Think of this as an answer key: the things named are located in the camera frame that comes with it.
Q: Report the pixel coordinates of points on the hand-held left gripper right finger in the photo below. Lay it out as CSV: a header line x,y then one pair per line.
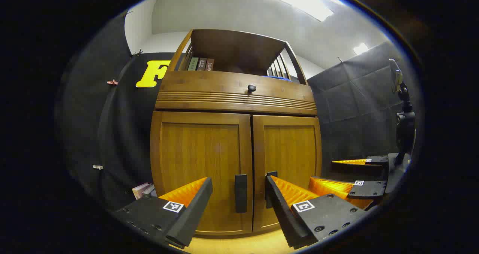
x,y
282,216

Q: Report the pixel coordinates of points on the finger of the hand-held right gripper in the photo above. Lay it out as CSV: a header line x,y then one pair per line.
x,y
370,190
359,170

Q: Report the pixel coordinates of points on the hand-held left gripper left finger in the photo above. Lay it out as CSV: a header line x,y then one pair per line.
x,y
194,209

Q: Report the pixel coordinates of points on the wooden cabinet door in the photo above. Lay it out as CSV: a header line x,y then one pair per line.
x,y
288,149
198,153

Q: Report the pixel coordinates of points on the wooden double-door shoe cabinet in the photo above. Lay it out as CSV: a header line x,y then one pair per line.
x,y
239,52

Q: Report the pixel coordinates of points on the wooden cabinet drawer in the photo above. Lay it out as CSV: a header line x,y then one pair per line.
x,y
202,83

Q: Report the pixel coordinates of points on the colourful paperback book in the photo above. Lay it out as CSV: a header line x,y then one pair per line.
x,y
150,191

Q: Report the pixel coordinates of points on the black backdrop cloth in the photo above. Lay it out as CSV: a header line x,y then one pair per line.
x,y
119,134
355,108

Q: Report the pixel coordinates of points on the small ceiling light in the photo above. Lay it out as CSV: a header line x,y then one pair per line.
x,y
360,48

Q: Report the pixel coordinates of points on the blue object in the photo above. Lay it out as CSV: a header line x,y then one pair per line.
x,y
278,78

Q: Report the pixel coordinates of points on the round black drawer knob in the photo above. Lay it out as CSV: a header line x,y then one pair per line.
x,y
252,88

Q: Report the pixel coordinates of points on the dark brown book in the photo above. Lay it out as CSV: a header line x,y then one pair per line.
x,y
202,64

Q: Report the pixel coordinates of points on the reddish brown book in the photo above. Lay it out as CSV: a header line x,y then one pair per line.
x,y
210,64

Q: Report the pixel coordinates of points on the copper cloth clip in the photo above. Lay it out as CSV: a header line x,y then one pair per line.
x,y
112,82

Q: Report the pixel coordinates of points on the black cloth clip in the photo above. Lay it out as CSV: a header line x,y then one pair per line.
x,y
136,53

